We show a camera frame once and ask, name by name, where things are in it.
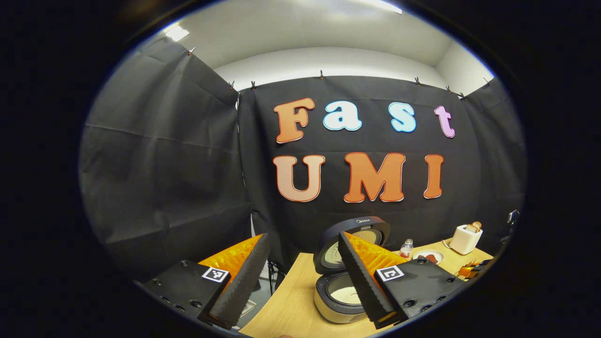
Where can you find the clear drink bottle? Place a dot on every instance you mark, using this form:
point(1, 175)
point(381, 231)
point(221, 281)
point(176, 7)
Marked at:
point(406, 251)

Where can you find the white toaster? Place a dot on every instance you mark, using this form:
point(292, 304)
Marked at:
point(462, 240)

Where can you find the dark grey rice cooker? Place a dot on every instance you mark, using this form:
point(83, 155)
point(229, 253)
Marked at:
point(328, 263)

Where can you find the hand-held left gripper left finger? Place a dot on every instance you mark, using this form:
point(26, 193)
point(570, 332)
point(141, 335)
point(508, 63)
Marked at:
point(246, 281)

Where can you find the ceiling light panel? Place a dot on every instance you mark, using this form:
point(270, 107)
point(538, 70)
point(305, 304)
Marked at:
point(177, 33)

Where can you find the white round plate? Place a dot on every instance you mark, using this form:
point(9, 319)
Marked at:
point(420, 255)

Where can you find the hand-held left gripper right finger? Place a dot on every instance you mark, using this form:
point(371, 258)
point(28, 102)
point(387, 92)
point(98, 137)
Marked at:
point(361, 281)

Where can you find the white rice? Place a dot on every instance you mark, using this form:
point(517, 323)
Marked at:
point(342, 295)

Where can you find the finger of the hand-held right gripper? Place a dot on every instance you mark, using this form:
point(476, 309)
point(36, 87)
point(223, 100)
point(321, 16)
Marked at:
point(466, 272)

